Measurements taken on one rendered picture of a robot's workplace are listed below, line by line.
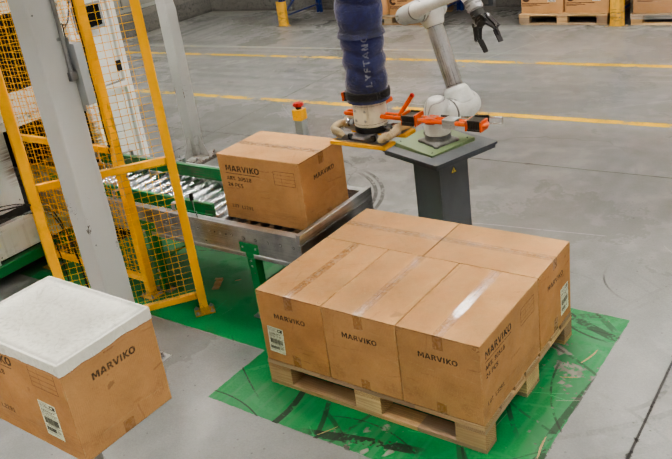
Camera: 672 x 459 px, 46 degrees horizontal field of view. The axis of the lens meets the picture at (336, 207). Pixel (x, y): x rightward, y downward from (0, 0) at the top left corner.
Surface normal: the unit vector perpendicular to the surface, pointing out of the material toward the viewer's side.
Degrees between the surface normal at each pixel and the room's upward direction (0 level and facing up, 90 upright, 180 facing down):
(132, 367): 90
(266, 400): 0
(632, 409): 0
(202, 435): 0
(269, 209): 90
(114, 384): 90
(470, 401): 90
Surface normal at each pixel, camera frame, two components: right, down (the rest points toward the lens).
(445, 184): 0.58, 0.26
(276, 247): -0.58, 0.40
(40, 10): 0.81, 0.14
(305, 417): -0.13, -0.91
